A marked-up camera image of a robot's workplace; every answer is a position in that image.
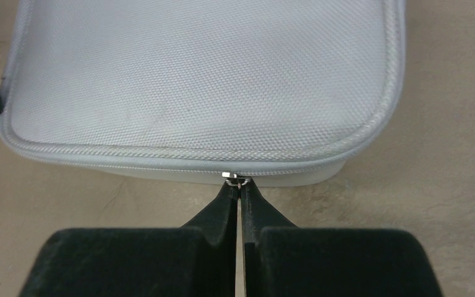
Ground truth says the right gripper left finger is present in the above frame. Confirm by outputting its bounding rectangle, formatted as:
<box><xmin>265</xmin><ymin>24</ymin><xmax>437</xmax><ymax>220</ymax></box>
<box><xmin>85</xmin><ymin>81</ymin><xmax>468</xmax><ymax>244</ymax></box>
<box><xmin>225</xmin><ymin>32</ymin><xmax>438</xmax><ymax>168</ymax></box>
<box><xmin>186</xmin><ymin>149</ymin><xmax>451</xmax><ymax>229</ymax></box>
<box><xmin>20</xmin><ymin>185</ymin><xmax>239</xmax><ymax>296</ymax></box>

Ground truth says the grey storage case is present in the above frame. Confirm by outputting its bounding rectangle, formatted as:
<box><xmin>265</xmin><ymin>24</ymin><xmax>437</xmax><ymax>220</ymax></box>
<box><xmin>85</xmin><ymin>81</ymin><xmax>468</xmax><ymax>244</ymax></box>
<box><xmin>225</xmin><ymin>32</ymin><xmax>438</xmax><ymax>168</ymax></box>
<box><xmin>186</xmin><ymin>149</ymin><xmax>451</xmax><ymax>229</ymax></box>
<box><xmin>0</xmin><ymin>1</ymin><xmax>406</xmax><ymax>187</ymax></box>

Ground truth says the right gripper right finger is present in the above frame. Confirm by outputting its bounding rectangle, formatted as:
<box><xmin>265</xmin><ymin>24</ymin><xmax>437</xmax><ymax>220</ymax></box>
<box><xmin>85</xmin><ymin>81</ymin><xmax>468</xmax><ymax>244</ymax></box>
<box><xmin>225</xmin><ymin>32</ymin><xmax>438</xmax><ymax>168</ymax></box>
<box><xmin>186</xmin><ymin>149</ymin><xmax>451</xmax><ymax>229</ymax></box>
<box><xmin>241</xmin><ymin>180</ymin><xmax>442</xmax><ymax>296</ymax></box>

